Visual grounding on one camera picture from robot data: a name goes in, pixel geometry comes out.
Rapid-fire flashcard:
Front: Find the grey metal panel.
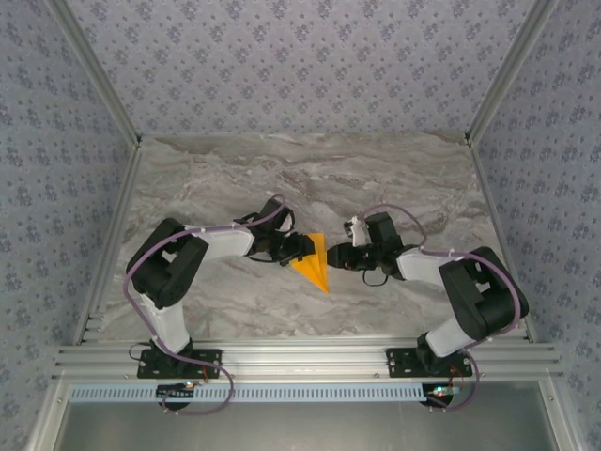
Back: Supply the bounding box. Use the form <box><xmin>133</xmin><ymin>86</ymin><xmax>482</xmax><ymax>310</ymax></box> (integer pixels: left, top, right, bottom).
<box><xmin>60</xmin><ymin>398</ymin><xmax>562</xmax><ymax>451</ymax></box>

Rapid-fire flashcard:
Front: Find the small black controller board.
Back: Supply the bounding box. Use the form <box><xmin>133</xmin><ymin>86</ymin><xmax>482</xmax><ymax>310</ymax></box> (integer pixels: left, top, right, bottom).
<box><xmin>156</xmin><ymin>381</ymin><xmax>197</xmax><ymax>402</ymax></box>
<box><xmin>421</xmin><ymin>382</ymin><xmax>460</xmax><ymax>406</ymax></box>

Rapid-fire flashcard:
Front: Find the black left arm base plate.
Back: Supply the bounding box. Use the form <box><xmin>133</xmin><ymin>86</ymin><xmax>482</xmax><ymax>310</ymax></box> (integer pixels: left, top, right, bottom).
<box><xmin>136</xmin><ymin>348</ymin><xmax>223</xmax><ymax>380</ymax></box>

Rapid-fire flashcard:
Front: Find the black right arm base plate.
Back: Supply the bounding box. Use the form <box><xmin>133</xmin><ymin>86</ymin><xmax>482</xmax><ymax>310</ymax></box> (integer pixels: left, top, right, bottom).
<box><xmin>385</xmin><ymin>347</ymin><xmax>473</xmax><ymax>380</ymax></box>

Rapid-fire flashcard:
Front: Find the aluminium frame bar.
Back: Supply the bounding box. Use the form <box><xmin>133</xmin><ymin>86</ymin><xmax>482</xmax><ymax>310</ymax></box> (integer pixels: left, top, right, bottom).
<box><xmin>27</xmin><ymin>375</ymin><xmax>71</xmax><ymax>451</ymax></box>
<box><xmin>537</xmin><ymin>375</ymin><xmax>581</xmax><ymax>451</ymax></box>

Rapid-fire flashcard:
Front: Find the aluminium frame post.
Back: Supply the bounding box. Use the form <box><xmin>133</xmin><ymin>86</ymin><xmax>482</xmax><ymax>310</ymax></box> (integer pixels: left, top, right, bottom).
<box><xmin>463</xmin><ymin>0</ymin><xmax>563</xmax><ymax>147</ymax></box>
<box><xmin>45</xmin><ymin>0</ymin><xmax>144</xmax><ymax>148</ymax></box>

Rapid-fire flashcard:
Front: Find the orange paper sheet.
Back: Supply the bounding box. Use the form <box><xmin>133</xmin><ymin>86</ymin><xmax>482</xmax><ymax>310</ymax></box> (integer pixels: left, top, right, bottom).
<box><xmin>288</xmin><ymin>231</ymin><xmax>331</xmax><ymax>295</ymax></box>

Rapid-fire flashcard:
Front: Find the aluminium frame cross rail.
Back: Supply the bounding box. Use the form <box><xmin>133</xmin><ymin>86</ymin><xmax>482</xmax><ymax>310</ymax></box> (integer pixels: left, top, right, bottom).
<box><xmin>52</xmin><ymin>341</ymin><xmax>564</xmax><ymax>381</ymax></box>

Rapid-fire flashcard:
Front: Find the white slotted cable duct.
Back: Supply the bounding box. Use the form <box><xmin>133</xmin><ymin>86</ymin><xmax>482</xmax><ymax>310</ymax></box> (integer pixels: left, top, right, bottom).
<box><xmin>69</xmin><ymin>382</ymin><xmax>464</xmax><ymax>404</ymax></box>

